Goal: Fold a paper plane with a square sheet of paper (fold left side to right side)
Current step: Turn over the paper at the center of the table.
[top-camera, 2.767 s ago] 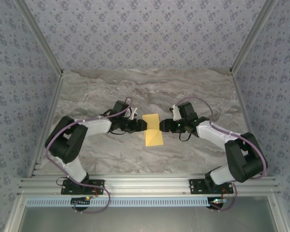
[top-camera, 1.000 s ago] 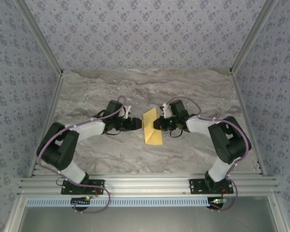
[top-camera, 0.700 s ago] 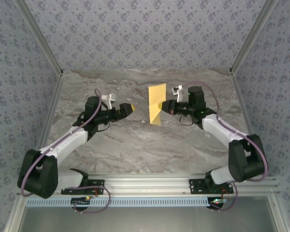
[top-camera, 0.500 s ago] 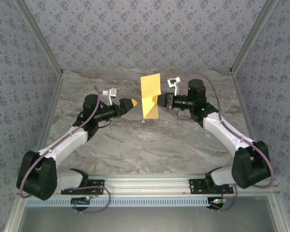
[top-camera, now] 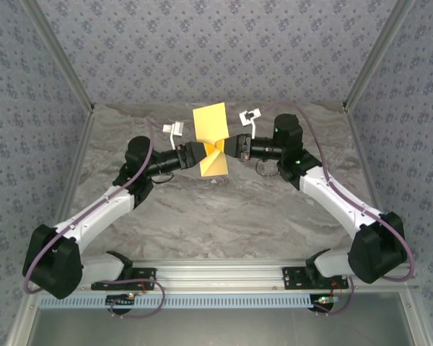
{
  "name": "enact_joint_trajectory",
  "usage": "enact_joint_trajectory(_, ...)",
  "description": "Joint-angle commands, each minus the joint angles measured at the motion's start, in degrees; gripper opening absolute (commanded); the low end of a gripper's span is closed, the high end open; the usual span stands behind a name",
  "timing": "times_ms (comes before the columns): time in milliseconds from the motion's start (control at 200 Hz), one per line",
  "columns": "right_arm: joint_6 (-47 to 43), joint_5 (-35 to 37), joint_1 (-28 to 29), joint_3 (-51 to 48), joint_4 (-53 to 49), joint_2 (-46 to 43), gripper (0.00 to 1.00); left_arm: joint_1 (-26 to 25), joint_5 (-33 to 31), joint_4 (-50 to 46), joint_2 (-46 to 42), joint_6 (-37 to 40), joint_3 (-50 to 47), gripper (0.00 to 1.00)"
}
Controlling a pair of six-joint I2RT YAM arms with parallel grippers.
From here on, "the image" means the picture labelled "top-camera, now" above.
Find slotted white cable duct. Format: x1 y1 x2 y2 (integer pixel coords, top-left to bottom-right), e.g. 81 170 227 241
39 292 335 310

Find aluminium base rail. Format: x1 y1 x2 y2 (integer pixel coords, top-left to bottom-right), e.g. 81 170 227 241
81 257 419 292

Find small LED circuit board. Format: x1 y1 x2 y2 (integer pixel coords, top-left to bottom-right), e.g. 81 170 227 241
312 294 336 311
106 293 136 308

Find grey metal sheet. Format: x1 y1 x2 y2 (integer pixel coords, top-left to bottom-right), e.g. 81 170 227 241
25 308 419 346

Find aluminium side rail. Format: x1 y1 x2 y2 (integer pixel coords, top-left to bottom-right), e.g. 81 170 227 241
344 104 387 217
52 107 97 231

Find aluminium frame post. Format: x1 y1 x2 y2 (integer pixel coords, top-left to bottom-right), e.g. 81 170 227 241
21 0 95 113
341 0 416 112

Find yellow square paper sheet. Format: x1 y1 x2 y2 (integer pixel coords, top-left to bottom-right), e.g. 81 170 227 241
191 102 229 177

